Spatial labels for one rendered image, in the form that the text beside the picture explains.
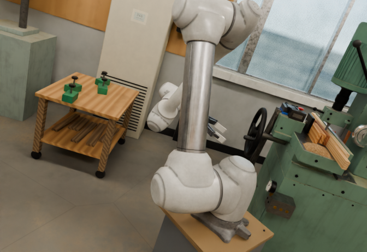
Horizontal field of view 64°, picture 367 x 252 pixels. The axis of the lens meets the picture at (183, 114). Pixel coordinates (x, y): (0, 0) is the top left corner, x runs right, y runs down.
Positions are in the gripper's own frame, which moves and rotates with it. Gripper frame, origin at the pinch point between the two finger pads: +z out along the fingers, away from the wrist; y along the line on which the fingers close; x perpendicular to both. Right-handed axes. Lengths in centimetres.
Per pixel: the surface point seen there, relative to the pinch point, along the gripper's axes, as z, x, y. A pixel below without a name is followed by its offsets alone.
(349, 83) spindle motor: 29, -59, 3
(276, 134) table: 21.6, -17.3, 4.2
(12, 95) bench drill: -139, 111, 66
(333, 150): 42, -31, -10
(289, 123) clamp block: 22.9, -26.0, 6.2
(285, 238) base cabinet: 61, 20, -11
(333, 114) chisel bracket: 36, -43, 7
